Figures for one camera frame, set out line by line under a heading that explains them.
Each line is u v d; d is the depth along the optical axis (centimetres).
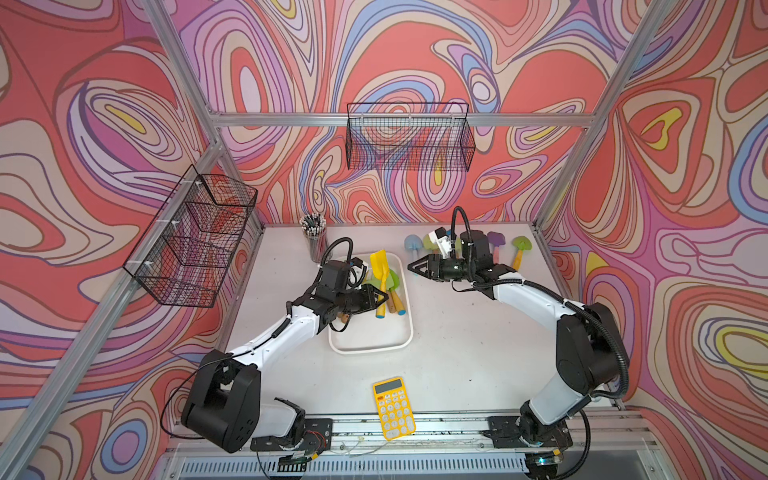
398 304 93
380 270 86
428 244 80
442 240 79
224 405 41
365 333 88
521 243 111
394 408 76
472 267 69
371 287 76
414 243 111
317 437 72
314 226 96
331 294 66
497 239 116
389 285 100
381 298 80
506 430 74
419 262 80
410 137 96
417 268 84
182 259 74
